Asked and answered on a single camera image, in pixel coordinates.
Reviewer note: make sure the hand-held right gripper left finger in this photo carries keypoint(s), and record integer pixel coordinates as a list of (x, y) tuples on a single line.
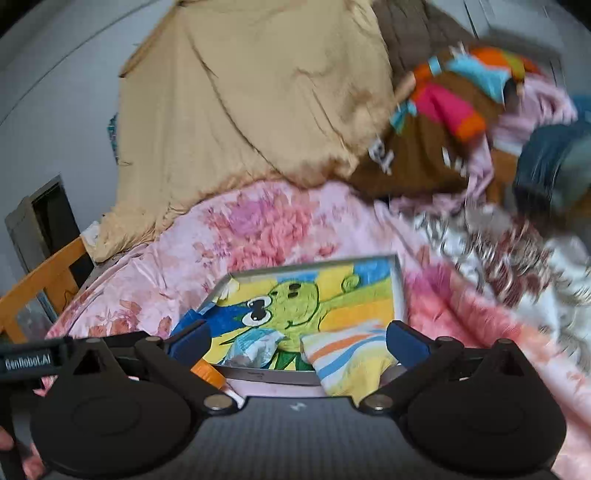
[(191, 344)]

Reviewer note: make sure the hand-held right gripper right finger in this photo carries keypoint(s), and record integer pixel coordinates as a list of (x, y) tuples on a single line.
[(406, 344)]

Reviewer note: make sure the pastel striped cloth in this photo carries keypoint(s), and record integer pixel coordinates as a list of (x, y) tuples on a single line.
[(346, 364)]

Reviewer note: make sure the person's left hand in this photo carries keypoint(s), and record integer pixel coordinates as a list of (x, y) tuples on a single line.
[(5, 438)]

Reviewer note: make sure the orange carton box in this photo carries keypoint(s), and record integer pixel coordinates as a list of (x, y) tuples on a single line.
[(210, 374)]

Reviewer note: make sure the pale blue crumpled cloth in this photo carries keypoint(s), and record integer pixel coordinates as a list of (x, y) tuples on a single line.
[(254, 350)]

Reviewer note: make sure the cartoon printed towel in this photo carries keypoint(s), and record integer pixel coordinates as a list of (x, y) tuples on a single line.
[(295, 300)]

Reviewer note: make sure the pink floral bed sheet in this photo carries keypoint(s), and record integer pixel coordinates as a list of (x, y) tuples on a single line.
[(258, 230)]

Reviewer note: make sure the dark wooden door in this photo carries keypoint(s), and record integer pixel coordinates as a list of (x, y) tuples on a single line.
[(51, 217)]

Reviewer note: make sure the brown colourful garment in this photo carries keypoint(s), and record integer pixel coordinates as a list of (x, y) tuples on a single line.
[(415, 152)]

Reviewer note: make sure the blue jeans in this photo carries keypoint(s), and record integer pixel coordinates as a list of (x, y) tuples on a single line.
[(549, 157)]

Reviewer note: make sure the beige dotted blanket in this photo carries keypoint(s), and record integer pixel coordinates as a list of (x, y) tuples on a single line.
[(254, 92)]

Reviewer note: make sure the pale pink garment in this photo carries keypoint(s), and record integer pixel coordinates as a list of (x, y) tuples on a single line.
[(540, 92)]

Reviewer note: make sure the brown quilted blanket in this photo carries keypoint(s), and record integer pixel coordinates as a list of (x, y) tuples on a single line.
[(415, 32)]

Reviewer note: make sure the wooden bed frame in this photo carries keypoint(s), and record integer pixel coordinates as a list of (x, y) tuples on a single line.
[(46, 277)]

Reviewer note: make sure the teal wall poster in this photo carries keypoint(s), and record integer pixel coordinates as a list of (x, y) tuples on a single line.
[(113, 138)]

